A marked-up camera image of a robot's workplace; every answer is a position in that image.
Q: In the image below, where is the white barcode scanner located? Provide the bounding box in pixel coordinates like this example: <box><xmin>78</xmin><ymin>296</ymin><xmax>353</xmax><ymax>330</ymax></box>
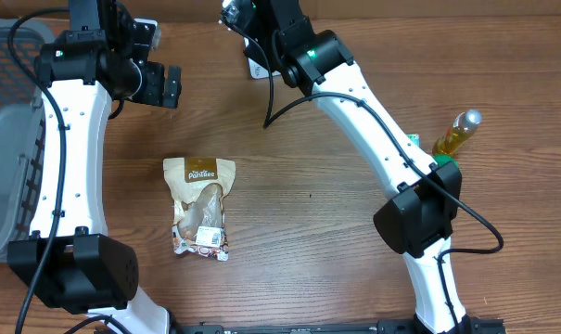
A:
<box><xmin>244</xmin><ymin>38</ymin><xmax>281</xmax><ymax>80</ymax></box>

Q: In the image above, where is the brown snack packet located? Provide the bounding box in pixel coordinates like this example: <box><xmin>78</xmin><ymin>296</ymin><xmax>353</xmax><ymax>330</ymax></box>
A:
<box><xmin>163</xmin><ymin>158</ymin><xmax>236</xmax><ymax>262</ymax></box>

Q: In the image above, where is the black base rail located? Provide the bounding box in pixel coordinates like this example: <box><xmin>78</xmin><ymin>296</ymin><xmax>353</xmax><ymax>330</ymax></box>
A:
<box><xmin>173</xmin><ymin>316</ymin><xmax>506</xmax><ymax>334</ymax></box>

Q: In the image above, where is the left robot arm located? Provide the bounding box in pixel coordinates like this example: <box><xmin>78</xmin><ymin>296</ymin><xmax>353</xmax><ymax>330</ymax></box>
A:
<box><xmin>7</xmin><ymin>0</ymin><xmax>181</xmax><ymax>333</ymax></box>

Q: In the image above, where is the grey plastic shopping basket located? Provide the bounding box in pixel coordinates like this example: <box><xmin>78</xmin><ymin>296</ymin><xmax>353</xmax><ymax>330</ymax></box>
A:
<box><xmin>0</xmin><ymin>19</ymin><xmax>45</xmax><ymax>263</ymax></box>

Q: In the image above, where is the green lid jar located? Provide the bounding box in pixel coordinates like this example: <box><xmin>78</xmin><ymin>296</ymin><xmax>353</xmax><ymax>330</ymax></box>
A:
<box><xmin>434</xmin><ymin>155</ymin><xmax>459</xmax><ymax>168</ymax></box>

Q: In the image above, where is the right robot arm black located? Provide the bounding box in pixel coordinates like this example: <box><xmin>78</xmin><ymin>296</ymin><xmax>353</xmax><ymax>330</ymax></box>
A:
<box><xmin>221</xmin><ymin>1</ymin><xmax>468</xmax><ymax>333</ymax></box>

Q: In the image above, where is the small teal white box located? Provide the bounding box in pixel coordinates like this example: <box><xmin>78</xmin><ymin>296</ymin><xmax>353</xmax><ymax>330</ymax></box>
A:
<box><xmin>408</xmin><ymin>134</ymin><xmax>421</xmax><ymax>147</ymax></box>

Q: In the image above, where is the yellow dish soap bottle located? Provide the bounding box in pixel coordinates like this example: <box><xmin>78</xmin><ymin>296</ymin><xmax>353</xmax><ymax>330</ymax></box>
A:
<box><xmin>432</xmin><ymin>109</ymin><xmax>482</xmax><ymax>157</ymax></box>

